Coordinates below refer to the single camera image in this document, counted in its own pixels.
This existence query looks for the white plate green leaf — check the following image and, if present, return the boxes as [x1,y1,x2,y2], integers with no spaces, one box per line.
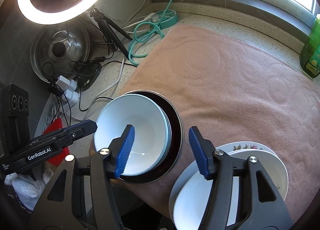
[172,148,290,230]

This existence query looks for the large stainless steel bowl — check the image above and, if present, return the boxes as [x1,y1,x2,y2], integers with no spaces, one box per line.
[120,90,184,184]

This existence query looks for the light blue ceramic bowl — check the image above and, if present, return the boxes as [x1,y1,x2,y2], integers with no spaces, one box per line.
[94,94,171,176]

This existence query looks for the large floral rim plate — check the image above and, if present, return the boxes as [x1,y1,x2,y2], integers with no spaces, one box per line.
[169,141,276,221]

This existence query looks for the white gloved left hand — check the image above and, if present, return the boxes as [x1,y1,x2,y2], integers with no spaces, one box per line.
[4,166,56,212]

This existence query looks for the red box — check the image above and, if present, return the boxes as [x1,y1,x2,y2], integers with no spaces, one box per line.
[43,118,70,167]

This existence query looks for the white power adapters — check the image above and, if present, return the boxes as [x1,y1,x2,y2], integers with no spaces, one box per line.
[56,75,80,112]

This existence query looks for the black charger box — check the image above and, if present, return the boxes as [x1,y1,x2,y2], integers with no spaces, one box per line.
[75,61,102,91]

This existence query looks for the steel pot lid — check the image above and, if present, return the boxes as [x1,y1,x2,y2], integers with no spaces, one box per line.
[30,21,90,82]

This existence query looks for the pink towel mat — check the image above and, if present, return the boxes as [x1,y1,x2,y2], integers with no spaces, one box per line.
[121,25,319,221]

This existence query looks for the black tripod stand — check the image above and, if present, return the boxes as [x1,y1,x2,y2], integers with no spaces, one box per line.
[89,7,132,59]

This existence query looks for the green dish soap bottle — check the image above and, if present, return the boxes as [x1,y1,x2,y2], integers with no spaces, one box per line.
[299,14,320,79]

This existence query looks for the teal hose cable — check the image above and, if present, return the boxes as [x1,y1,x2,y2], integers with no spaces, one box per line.
[127,0,178,66]

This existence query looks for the teal cable reel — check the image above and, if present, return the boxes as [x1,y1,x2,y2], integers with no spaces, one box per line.
[156,9,178,29]

